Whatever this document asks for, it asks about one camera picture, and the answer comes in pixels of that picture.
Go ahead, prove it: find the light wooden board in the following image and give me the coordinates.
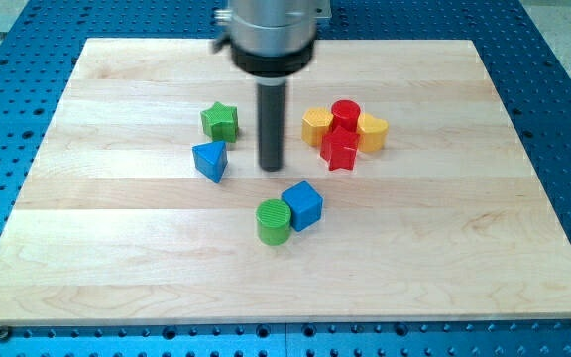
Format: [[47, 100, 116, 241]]
[[0, 38, 571, 326]]

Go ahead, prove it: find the red cylinder block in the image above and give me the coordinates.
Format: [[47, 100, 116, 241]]
[[330, 99, 361, 132]]

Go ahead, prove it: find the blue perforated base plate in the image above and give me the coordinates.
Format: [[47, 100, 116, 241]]
[[0, 1, 571, 356]]

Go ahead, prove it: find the yellow hexagon block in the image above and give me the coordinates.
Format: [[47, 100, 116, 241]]
[[301, 107, 333, 147]]

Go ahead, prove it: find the blue triangle block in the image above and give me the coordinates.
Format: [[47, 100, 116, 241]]
[[192, 141, 228, 183]]

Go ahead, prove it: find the yellow heart block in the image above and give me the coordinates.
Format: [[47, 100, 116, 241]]
[[357, 113, 389, 153]]

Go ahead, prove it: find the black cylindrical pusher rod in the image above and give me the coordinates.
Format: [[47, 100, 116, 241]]
[[257, 80, 286, 172]]

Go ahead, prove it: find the red star block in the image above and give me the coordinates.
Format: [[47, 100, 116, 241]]
[[320, 126, 360, 171]]

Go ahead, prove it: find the green star block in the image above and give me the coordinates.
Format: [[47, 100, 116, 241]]
[[200, 102, 239, 143]]

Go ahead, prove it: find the blue cube block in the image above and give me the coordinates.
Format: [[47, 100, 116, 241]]
[[281, 180, 323, 232]]

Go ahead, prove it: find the green cylinder block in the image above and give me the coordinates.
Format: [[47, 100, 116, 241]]
[[255, 198, 291, 246]]

